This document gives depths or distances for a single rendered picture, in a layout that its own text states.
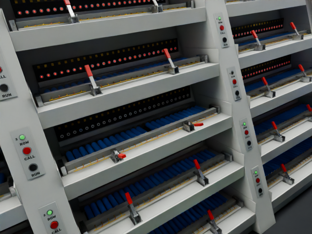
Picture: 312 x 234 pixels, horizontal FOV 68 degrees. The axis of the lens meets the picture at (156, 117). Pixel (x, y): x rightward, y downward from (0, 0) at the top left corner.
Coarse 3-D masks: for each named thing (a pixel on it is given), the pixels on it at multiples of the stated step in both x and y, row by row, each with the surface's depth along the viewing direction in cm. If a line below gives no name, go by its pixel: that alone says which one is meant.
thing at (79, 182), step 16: (224, 112) 88; (112, 128) 83; (208, 128) 81; (224, 128) 85; (48, 144) 72; (64, 144) 76; (144, 144) 74; (160, 144) 73; (176, 144) 75; (192, 144) 79; (64, 160) 72; (128, 160) 67; (144, 160) 70; (64, 176) 64; (80, 176) 63; (96, 176) 63; (112, 176) 66; (80, 192) 62
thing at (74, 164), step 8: (200, 112) 86; (208, 112) 87; (184, 120) 82; (192, 120) 84; (160, 128) 78; (168, 128) 79; (176, 128) 81; (136, 136) 75; (144, 136) 75; (152, 136) 76; (160, 136) 76; (120, 144) 71; (128, 144) 72; (96, 152) 69; (104, 152) 69; (80, 160) 66; (88, 160) 67; (72, 168) 65
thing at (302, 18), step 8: (288, 8) 124; (296, 8) 121; (304, 8) 118; (280, 16) 129; (288, 16) 125; (296, 16) 122; (304, 16) 119; (288, 24) 126; (296, 24) 123; (304, 24) 120; (296, 56) 128; (304, 56) 125
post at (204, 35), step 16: (208, 0) 81; (224, 0) 84; (208, 16) 81; (224, 16) 84; (192, 32) 90; (208, 32) 83; (224, 48) 84; (224, 64) 84; (208, 80) 91; (224, 80) 84; (240, 80) 88; (208, 96) 93; (224, 96) 86; (240, 112) 87; (240, 128) 87; (208, 144) 103; (224, 144) 94; (240, 144) 87; (256, 144) 91; (256, 160) 91; (240, 192) 94; (256, 208) 91; (272, 208) 95; (256, 224) 92; (272, 224) 95
